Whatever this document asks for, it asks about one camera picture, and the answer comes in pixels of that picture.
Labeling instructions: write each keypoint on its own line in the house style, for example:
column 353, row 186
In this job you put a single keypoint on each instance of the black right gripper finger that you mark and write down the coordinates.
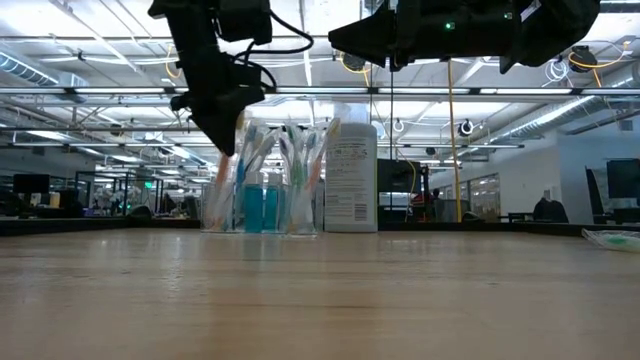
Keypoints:
column 372, row 35

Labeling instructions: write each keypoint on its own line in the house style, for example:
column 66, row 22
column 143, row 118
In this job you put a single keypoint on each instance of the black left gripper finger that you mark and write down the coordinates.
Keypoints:
column 225, row 130

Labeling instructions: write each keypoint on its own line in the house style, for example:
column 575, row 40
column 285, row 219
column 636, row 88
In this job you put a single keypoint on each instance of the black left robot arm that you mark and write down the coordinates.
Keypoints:
column 192, row 30

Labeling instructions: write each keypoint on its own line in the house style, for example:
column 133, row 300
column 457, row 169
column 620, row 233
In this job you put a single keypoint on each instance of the clear acrylic organizer holder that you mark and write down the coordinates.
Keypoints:
column 240, row 225

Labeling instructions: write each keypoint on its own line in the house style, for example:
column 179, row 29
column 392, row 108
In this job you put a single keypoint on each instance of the white labelled wipes canister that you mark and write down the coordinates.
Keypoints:
column 350, row 190

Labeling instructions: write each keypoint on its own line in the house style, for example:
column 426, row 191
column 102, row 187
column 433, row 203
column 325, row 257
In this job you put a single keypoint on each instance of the black screen on stand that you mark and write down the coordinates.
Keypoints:
column 397, row 175

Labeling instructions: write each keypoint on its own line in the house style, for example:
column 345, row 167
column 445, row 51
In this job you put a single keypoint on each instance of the red object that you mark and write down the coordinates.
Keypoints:
column 422, row 207

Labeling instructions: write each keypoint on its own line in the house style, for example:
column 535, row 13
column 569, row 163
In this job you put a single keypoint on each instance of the grey bin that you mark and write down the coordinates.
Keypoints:
column 450, row 210

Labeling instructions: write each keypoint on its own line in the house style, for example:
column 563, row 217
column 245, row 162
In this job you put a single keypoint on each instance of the yellow container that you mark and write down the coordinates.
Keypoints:
column 54, row 200

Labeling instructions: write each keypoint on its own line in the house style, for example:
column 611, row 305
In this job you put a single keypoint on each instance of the black computer monitor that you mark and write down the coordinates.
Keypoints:
column 30, row 184
column 625, row 179

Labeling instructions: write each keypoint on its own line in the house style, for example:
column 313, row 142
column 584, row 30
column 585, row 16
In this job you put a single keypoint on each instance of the black chair back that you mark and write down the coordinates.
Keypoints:
column 550, row 212

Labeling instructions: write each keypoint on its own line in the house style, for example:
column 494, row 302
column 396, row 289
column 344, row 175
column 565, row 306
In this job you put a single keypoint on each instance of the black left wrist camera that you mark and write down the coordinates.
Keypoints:
column 245, row 77

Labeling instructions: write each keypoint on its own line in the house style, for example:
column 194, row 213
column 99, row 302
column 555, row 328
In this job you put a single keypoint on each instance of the silver ventilation duct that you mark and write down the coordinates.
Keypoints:
column 545, row 122
column 25, row 70

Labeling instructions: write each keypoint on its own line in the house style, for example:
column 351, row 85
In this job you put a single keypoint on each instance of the black table edge rail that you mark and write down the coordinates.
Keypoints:
column 100, row 226

